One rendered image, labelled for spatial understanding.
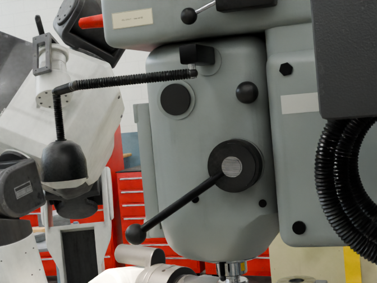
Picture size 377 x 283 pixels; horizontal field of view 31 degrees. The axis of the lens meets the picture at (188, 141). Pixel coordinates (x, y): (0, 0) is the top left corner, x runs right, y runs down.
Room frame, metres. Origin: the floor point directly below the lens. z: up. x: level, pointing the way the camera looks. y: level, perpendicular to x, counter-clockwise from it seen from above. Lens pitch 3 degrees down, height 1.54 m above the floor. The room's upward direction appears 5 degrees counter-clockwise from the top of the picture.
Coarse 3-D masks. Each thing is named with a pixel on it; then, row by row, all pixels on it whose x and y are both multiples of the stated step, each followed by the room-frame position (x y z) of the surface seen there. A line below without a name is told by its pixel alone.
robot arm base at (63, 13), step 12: (72, 0) 1.46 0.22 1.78; (84, 0) 1.46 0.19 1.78; (60, 12) 1.49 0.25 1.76; (72, 12) 1.45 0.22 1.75; (60, 24) 1.47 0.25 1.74; (72, 24) 1.45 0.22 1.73; (60, 36) 1.47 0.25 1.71; (72, 36) 1.46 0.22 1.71; (84, 48) 1.48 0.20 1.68; (96, 48) 1.49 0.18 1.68; (120, 48) 1.51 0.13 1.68; (108, 60) 1.51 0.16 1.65
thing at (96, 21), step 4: (92, 16) 1.20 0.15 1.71; (96, 16) 1.20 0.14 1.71; (100, 16) 1.19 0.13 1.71; (80, 20) 1.21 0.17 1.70; (84, 20) 1.20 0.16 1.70; (88, 20) 1.20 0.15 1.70; (92, 20) 1.20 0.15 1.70; (96, 20) 1.19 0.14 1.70; (100, 20) 1.19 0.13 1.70; (80, 24) 1.21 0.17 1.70; (84, 24) 1.20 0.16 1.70; (88, 24) 1.20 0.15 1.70; (92, 24) 1.20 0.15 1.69; (96, 24) 1.20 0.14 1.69; (100, 24) 1.19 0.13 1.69; (84, 28) 1.21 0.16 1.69; (88, 28) 1.21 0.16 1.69
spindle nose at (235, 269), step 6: (216, 264) 1.03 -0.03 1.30; (228, 264) 1.01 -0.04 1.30; (234, 264) 1.01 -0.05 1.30; (240, 264) 1.02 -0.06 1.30; (246, 264) 1.03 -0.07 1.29; (216, 270) 1.04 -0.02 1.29; (228, 270) 1.01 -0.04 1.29; (234, 270) 1.01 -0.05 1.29; (240, 270) 1.02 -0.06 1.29; (246, 270) 1.03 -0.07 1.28; (228, 276) 1.02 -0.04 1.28
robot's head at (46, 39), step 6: (36, 36) 1.31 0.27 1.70; (42, 36) 1.30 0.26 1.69; (48, 36) 1.30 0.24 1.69; (36, 42) 1.30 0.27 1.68; (42, 42) 1.30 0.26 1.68; (48, 42) 1.29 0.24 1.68; (54, 42) 1.32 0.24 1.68; (36, 48) 1.29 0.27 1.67; (48, 48) 1.28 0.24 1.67; (66, 48) 1.33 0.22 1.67; (36, 54) 1.29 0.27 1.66; (48, 54) 1.28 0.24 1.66; (36, 60) 1.28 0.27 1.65; (48, 60) 1.27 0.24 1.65; (36, 66) 1.27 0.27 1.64; (48, 66) 1.26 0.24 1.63; (36, 72) 1.27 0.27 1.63; (42, 72) 1.26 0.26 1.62
